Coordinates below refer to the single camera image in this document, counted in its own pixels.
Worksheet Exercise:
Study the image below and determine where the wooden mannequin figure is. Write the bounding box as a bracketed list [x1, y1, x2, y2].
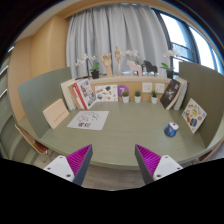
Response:
[114, 46, 123, 73]

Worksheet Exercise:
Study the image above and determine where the white orchid middle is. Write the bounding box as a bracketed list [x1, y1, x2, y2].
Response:
[126, 50, 144, 66]

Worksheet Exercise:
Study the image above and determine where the small potted plant middle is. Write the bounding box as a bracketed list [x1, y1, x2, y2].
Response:
[134, 91, 141, 103]

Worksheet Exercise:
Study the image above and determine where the black horse figure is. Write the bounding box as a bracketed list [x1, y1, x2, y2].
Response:
[144, 60, 158, 74]

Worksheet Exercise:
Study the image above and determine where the white wall socket left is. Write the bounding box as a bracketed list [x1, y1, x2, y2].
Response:
[142, 82, 152, 93]

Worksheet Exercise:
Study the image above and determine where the white picture card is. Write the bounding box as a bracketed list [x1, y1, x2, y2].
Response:
[95, 85, 118, 102]

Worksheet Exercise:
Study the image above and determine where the colourful sticker board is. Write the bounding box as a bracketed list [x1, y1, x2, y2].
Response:
[182, 99, 207, 133]

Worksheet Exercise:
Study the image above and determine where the small potted plant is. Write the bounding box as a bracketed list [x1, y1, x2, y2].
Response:
[122, 91, 129, 103]
[151, 90, 158, 104]
[134, 91, 141, 103]

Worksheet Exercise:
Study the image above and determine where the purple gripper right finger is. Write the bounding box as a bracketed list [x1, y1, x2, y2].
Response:
[135, 144, 182, 184]

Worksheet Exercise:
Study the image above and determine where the small potted plant right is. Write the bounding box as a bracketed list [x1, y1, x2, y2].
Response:
[151, 90, 158, 104]

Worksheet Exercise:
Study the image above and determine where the pink horse figure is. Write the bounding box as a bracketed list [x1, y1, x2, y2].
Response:
[127, 60, 142, 76]

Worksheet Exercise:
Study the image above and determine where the white leaning book stack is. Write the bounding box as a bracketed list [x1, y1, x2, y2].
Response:
[61, 79, 76, 110]

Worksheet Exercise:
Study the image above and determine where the black leaning book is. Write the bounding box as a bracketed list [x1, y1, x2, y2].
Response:
[160, 79, 181, 110]

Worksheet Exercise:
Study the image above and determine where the white wall socket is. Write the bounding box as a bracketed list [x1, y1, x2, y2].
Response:
[155, 83, 165, 93]
[142, 82, 152, 93]

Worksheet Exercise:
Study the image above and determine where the white orchid pot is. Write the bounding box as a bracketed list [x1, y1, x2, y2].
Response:
[161, 49, 179, 79]
[76, 53, 99, 79]

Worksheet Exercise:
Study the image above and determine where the purple number seven card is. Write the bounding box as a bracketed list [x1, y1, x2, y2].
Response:
[117, 85, 129, 97]

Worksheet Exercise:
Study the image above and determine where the white paper with drawing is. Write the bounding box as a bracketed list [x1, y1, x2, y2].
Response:
[68, 111, 109, 130]

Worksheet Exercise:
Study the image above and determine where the small potted plant left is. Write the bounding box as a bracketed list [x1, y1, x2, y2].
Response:
[122, 91, 129, 103]

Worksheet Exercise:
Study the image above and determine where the white wall socket right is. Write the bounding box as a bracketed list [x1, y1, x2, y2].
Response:
[155, 83, 165, 93]

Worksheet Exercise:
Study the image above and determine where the white orchid left pot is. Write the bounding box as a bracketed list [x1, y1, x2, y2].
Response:
[76, 53, 99, 79]

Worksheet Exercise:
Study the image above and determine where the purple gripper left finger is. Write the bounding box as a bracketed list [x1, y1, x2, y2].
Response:
[44, 145, 93, 186]

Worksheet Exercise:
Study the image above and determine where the white orchid right pot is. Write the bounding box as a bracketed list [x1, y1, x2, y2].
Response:
[161, 49, 179, 79]

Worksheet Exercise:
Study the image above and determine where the wooden hand model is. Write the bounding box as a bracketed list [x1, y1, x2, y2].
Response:
[101, 53, 113, 77]

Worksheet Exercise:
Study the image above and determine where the grey curtain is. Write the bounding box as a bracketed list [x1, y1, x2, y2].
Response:
[66, 3, 169, 79]

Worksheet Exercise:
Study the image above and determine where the wooden chair right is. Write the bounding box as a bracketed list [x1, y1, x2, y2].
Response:
[197, 137, 224, 163]

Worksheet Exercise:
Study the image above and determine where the red white leaning book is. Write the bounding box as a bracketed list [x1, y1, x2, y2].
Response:
[74, 79, 96, 109]

